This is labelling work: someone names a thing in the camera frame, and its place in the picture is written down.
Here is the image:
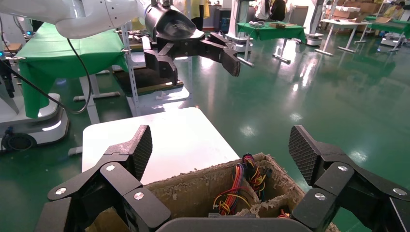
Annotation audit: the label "black shelf board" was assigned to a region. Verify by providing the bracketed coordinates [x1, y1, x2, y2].
[114, 67, 184, 97]

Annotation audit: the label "seated person in yellow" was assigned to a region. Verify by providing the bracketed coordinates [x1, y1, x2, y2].
[383, 1, 406, 20]

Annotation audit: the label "stacked cardboard boxes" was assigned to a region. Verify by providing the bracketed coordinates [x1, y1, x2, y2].
[333, 0, 382, 20]

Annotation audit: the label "brown cardboard box with dividers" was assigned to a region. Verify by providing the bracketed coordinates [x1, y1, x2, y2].
[85, 153, 340, 232]

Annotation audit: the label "grey metal shelf rack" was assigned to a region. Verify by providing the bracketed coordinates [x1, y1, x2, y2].
[120, 22, 193, 117]

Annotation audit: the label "large green tablecloth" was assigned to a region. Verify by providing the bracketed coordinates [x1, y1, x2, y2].
[16, 22, 129, 119]

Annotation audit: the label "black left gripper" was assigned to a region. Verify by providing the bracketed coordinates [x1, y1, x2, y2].
[142, 3, 241, 86]

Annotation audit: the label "white table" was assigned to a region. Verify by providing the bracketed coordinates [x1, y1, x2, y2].
[315, 18, 372, 58]

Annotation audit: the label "person in black clothes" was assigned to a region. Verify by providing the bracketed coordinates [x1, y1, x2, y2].
[270, 0, 288, 22]

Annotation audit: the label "long green cloth table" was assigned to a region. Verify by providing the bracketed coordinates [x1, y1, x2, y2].
[365, 16, 410, 53]

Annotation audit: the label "black cabinet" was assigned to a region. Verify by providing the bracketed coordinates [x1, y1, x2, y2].
[213, 7, 232, 33]

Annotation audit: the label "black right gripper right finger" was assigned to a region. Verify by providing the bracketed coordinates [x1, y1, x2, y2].
[288, 125, 410, 232]

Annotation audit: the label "person in yellow vest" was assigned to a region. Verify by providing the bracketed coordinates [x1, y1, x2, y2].
[184, 0, 210, 31]

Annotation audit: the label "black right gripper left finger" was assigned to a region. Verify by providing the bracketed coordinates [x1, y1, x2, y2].
[34, 125, 171, 232]

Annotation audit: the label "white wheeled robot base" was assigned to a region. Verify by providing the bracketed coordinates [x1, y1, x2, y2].
[0, 93, 70, 151]

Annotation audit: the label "white table frame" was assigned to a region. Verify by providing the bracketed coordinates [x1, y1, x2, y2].
[73, 74, 122, 126]

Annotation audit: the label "person in white shirt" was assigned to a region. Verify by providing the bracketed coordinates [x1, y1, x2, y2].
[255, 0, 273, 22]

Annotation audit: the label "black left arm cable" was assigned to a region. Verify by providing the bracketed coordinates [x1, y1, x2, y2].
[0, 38, 92, 115]

